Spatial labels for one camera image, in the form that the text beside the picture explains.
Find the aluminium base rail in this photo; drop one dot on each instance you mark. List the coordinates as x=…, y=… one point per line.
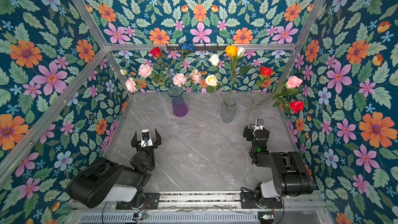
x=206, y=207

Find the clear ribbed glass vase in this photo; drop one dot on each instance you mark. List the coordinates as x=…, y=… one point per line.
x=228, y=109

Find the red rose stem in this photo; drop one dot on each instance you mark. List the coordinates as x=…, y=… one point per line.
x=265, y=74
x=157, y=54
x=289, y=105

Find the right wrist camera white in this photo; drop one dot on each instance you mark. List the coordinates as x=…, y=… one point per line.
x=259, y=125

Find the aluminium frame post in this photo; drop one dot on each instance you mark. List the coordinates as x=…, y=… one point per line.
x=104, y=46
x=313, y=15

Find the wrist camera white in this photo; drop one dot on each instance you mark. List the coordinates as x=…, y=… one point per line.
x=146, y=138
x=259, y=125

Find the pink carnation spray stem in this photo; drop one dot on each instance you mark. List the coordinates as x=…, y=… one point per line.
x=146, y=75

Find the pink rosebud stem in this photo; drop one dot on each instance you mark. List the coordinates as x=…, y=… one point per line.
x=283, y=95

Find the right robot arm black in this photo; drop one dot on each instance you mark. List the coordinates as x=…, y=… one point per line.
x=289, y=174

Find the aluminium frame post left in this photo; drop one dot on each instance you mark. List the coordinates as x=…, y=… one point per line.
x=104, y=46

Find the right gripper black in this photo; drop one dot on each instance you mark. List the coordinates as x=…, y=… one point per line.
x=250, y=131

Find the cream peach rose stem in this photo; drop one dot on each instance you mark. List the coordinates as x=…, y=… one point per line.
x=215, y=85

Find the aluminium frame post right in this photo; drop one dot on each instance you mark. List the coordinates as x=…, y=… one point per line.
x=313, y=15

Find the orange rose stem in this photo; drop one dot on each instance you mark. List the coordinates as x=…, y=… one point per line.
x=232, y=51

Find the blue rose stem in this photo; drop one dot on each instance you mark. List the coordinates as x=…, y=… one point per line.
x=186, y=49

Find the purple blue glass vase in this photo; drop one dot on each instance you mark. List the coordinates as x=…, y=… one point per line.
x=179, y=105

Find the white rose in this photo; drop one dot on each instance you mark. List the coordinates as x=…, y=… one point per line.
x=238, y=55

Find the black hook rack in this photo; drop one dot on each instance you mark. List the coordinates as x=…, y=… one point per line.
x=199, y=47

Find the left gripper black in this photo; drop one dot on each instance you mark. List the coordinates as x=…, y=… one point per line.
x=156, y=143

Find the white rose stem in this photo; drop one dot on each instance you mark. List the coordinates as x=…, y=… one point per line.
x=215, y=61

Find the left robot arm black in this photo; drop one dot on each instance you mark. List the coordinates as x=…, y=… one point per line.
x=106, y=181

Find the aluminium back crossbar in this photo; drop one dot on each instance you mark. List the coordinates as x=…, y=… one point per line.
x=149, y=47

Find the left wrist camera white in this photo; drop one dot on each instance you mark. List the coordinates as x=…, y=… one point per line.
x=146, y=138

